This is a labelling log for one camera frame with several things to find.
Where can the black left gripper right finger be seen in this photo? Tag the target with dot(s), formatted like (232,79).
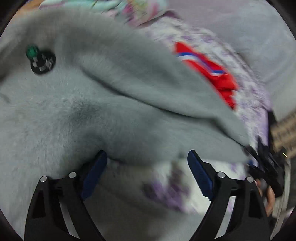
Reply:
(248,220)

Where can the person's right hand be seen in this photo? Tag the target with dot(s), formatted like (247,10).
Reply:
(269,195)

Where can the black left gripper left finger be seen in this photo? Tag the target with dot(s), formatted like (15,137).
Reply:
(45,219)

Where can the grey fleece pants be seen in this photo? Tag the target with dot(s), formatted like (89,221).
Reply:
(63,79)

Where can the beige brick-pattern curtain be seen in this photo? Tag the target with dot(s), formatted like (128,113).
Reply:
(283,133)

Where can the purple floral bed sheet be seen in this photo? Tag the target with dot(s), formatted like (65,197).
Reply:
(175,109)

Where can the turquoise pink floral folded blanket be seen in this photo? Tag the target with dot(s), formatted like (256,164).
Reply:
(133,12)

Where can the red folded garment with stripes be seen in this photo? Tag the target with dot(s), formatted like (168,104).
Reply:
(220,78)

